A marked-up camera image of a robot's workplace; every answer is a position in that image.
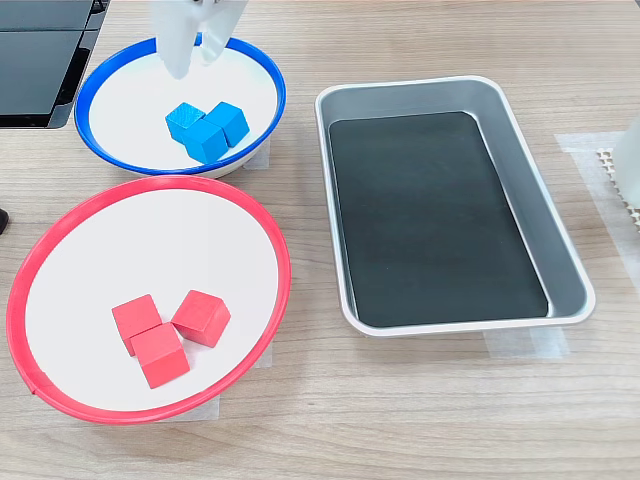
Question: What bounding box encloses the red rimmed white plate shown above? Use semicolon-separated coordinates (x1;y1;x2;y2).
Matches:
5;174;293;426

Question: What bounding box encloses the blue rimmed white plate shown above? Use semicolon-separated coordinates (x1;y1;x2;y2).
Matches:
73;35;288;180

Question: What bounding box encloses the translucent tape patch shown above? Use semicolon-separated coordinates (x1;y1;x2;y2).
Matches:
243;137;272;172
197;392;222;422
483;324;571;360
253;342;275;370

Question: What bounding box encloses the pale perforated base plate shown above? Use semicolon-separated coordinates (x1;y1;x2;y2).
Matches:
594;146;640;234

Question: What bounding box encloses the red wooden cube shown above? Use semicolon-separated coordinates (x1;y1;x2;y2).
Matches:
170;289;232;349
111;293;164;357
129;323;192;391

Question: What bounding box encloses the blue wooden cube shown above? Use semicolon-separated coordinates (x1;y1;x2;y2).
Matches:
180;119;230;165
203;101;251;149
164;102;207;141

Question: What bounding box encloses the steel tray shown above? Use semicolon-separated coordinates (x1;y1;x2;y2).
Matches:
313;74;597;339

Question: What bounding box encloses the translucent plastic sheet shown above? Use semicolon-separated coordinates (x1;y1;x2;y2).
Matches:
553;130;640;286

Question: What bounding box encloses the black flat screen device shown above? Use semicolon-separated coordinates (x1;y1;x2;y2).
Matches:
0;0;110;32
0;29;100;130

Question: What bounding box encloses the black mat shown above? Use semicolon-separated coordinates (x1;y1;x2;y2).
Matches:
328;110;551;329

